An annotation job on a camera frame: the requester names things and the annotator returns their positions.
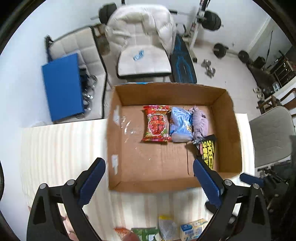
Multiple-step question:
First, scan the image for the black yellow shoe wipes packet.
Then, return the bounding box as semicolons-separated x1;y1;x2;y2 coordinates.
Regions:
192;135;216;170

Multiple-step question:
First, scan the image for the white blue tissue box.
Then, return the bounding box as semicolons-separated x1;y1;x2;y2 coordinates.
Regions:
180;218;208;241

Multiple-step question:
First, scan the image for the small red snack packet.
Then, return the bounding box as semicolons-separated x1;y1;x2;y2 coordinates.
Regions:
114;227;131;241

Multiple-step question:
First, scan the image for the silver yellow scouring sponge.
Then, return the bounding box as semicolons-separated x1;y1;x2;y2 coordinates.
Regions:
158;215;179;240

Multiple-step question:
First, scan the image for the purple cloth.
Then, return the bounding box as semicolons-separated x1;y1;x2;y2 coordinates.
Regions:
189;106;209;140

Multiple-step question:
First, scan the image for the blue tissue pack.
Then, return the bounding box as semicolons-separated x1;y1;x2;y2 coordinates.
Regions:
169;106;193;143

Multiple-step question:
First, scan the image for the green snack packet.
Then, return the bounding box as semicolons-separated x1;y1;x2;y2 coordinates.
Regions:
132;227;160;241

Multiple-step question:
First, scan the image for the large red snack packet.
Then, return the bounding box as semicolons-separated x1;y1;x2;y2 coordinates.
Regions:
142;105;171;142

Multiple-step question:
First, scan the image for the open cardboard box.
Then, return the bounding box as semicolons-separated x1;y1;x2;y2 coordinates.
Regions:
107;82;242;193

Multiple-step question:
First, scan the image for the grey fabric chair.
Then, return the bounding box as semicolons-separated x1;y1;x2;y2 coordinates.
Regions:
249;106;295;168

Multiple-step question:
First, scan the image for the dark wooden chair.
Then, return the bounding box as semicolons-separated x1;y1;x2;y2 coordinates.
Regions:
256;88;296;114

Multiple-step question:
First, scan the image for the blue folded mat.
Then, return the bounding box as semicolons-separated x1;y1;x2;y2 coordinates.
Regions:
42;53;84;121

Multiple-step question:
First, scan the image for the chrome dumbbell pair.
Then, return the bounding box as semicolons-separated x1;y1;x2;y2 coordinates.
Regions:
201;59;216;78

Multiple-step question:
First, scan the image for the black blue weight bench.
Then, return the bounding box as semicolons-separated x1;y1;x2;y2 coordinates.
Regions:
170;34;197;84

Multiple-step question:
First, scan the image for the white padded chair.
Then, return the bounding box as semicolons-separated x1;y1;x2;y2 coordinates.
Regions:
117;45;171;79

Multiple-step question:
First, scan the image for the floor barbell with plates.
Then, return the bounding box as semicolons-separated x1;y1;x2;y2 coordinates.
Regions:
213;43;250;64

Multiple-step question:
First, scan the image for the blue wrapper on chair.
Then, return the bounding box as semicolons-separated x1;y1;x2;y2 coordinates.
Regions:
133;50;144;61

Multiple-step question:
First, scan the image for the beige quilted chair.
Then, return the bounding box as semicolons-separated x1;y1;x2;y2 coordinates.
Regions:
45;26;112;123

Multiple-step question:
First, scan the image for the white squat rack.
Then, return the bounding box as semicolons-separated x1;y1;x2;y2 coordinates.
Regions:
183;0;209;50

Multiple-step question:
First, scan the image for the white puffer jacket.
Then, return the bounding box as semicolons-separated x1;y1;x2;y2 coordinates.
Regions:
105;16;176;58

